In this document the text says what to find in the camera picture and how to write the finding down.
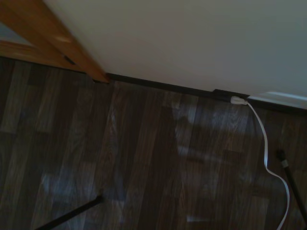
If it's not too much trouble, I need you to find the dark baseboard strip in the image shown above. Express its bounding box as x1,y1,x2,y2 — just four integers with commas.
106,73,307,116

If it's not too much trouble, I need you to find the white power plug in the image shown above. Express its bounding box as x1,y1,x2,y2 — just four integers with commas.
230,96,248,105

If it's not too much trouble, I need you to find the plain black tripod leg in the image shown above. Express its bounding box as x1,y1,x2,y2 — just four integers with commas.
35,195,104,230

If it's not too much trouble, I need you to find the wooden door with glass pane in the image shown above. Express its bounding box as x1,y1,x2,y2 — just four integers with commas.
0,0,87,74

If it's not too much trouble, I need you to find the dark wall outlet plate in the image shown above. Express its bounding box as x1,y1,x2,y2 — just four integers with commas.
212,89,250,102

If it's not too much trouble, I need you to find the wooden door frame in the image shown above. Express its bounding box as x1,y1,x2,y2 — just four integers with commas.
24,0,111,84

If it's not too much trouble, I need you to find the white flat power cord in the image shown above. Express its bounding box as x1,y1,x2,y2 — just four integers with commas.
245,100,291,230

